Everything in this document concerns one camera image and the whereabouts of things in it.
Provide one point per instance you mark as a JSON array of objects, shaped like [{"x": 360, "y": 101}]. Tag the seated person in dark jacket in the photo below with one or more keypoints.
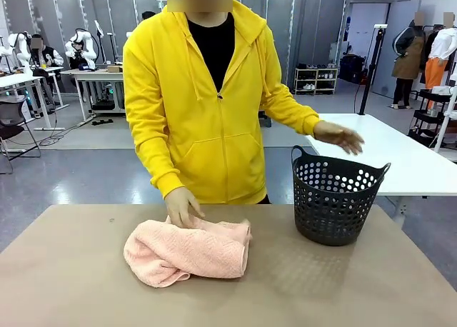
[{"x": 48, "y": 61}]

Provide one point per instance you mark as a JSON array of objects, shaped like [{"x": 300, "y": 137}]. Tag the cardboard box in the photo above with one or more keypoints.
[{"x": 115, "y": 69}]

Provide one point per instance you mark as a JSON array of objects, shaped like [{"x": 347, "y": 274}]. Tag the black power strip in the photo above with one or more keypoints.
[{"x": 103, "y": 122}]

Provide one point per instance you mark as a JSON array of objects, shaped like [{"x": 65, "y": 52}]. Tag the white table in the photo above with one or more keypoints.
[{"x": 400, "y": 148}]

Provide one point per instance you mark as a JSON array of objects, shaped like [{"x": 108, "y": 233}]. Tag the pink terry towel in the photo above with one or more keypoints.
[{"x": 200, "y": 250}]

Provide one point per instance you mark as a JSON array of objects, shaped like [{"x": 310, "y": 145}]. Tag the black office chair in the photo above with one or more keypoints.
[{"x": 14, "y": 123}]

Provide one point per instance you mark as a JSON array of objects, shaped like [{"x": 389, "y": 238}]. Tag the black perforated plastic basket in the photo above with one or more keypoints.
[{"x": 328, "y": 212}]

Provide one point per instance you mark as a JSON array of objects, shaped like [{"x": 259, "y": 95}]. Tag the person's right hand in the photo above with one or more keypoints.
[{"x": 182, "y": 207}]

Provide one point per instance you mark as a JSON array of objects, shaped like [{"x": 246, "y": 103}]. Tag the person's left forearm yellow sleeve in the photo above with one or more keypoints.
[{"x": 292, "y": 107}]

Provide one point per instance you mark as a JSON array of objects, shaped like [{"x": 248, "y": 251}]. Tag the person's right forearm yellow sleeve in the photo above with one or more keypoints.
[{"x": 157, "y": 163}]

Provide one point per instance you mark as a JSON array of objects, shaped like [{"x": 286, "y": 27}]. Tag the person's left hand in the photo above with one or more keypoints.
[{"x": 337, "y": 134}]

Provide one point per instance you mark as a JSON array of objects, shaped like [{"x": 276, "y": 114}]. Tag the black tripod stand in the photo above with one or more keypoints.
[{"x": 371, "y": 70}]

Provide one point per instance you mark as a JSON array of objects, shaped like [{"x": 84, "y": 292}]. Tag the white shoe rack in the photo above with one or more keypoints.
[{"x": 316, "y": 80}]

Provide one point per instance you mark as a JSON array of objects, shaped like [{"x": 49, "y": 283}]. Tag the person's torso yellow hoodie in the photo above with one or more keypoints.
[{"x": 214, "y": 145}]

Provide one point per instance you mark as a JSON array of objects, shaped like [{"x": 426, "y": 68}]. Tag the black bag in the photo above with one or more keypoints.
[{"x": 351, "y": 68}]

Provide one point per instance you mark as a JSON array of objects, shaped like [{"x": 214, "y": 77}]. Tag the white desk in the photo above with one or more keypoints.
[
  {"x": 93, "y": 75},
  {"x": 21, "y": 82}
]

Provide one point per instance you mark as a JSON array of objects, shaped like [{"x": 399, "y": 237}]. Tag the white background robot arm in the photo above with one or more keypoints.
[
  {"x": 84, "y": 46},
  {"x": 19, "y": 48}
]

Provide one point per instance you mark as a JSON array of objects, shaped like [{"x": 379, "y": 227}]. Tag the black rolling cart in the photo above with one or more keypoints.
[{"x": 425, "y": 116}]

